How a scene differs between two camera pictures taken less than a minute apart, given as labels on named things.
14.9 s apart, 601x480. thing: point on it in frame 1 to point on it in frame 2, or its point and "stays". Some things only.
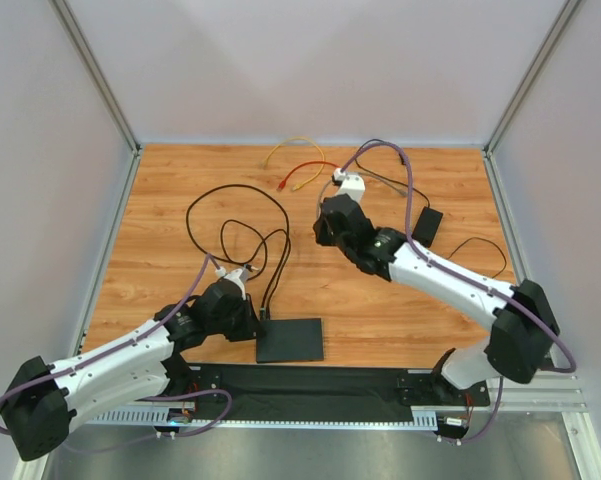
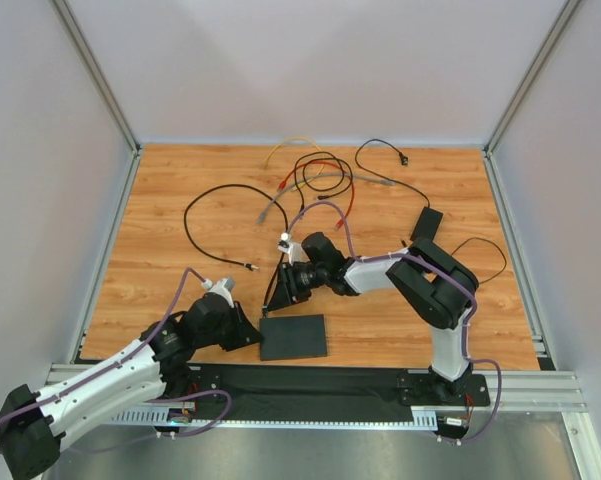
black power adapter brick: x=426 y=226 stays
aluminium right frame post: x=552 y=36 stays
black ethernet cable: x=254 y=255 to x=318 y=189
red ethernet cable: x=282 y=183 stays
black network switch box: x=290 y=340 stays
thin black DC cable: x=485 y=241 stays
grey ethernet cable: x=401 y=192 to x=263 y=214
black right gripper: x=325 y=228 to x=288 y=282
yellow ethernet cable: x=314 y=176 stays
